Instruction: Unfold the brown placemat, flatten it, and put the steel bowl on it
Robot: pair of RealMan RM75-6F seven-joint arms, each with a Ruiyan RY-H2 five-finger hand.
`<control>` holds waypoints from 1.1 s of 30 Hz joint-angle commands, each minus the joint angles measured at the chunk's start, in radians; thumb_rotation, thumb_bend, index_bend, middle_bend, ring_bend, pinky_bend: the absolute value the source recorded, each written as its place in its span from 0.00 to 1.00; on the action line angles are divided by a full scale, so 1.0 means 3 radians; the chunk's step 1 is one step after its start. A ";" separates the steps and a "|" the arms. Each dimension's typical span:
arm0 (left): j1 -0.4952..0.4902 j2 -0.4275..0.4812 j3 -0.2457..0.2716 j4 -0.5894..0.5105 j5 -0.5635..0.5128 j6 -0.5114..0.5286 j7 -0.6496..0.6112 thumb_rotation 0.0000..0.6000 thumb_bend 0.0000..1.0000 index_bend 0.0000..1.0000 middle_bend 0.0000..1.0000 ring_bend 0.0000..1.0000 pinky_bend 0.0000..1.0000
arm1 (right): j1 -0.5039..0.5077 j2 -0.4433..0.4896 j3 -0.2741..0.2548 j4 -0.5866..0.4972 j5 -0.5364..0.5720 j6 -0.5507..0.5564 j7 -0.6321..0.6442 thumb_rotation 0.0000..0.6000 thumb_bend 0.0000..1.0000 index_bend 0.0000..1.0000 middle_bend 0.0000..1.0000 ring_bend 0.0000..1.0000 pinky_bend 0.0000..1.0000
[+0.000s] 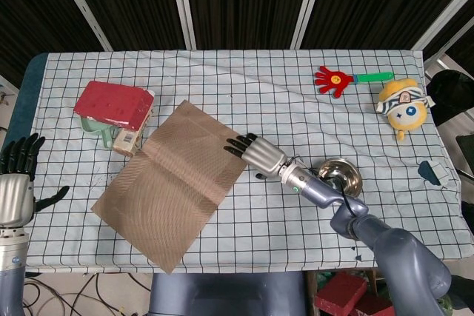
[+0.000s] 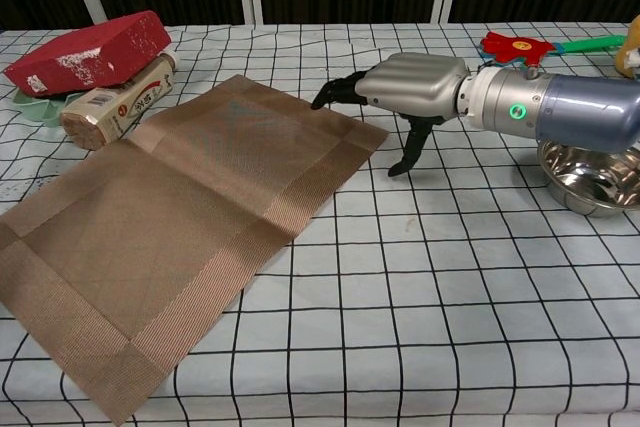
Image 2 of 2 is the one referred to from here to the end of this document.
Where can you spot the brown woven placemat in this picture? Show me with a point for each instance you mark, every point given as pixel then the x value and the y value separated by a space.
pixel 175 222

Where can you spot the red hand clapper toy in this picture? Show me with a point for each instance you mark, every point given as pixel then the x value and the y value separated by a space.
pixel 517 47

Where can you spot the yellow plush toy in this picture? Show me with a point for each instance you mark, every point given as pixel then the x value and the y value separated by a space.
pixel 631 47

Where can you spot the white black checkered tablecloth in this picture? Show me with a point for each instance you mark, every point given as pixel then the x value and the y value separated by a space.
pixel 425 322

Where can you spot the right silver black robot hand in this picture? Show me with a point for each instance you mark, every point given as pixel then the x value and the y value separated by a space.
pixel 415 84

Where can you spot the beige labelled drink bottle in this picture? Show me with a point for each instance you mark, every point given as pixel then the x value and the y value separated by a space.
pixel 120 109

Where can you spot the light green plate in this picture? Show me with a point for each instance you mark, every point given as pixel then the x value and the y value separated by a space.
pixel 35 107

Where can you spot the stainless steel bowl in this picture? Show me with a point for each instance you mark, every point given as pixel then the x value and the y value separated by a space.
pixel 590 182

